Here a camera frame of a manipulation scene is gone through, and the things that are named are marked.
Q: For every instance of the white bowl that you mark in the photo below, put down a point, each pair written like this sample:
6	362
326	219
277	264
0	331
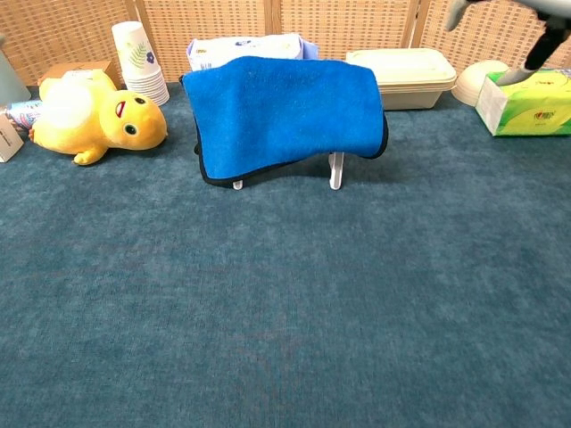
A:
468	84

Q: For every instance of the woven wooden folding screen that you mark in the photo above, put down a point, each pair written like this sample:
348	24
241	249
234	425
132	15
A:
357	27

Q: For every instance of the stack of printed paper cups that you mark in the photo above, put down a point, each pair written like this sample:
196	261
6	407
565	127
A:
136	53

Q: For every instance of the green tissue pack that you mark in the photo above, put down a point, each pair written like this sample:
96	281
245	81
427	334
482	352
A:
526	107

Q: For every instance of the blue microfiber towel black trim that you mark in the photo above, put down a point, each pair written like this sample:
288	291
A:
276	116

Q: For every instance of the small patterned tissue packet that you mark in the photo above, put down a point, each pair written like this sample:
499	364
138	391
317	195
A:
24	113

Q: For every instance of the brown cardboard box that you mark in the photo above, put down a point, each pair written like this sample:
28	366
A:
58	69

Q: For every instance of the white blue wet wipes pack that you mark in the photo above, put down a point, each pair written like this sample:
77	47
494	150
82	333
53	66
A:
250	44

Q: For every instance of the white rectangular box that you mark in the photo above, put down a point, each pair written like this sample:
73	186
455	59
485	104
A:
6	138

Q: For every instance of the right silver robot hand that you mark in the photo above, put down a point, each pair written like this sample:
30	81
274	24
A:
546	44

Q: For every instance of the grey-blue lidded mug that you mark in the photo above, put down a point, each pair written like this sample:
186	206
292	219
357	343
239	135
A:
11	84

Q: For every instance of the beige lidded food container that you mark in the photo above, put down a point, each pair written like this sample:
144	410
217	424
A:
410	76

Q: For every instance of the yellow plush duck toy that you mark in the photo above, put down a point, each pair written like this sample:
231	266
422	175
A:
129	125

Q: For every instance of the teal carpet table cover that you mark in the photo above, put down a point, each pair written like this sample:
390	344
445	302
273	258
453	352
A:
267	290

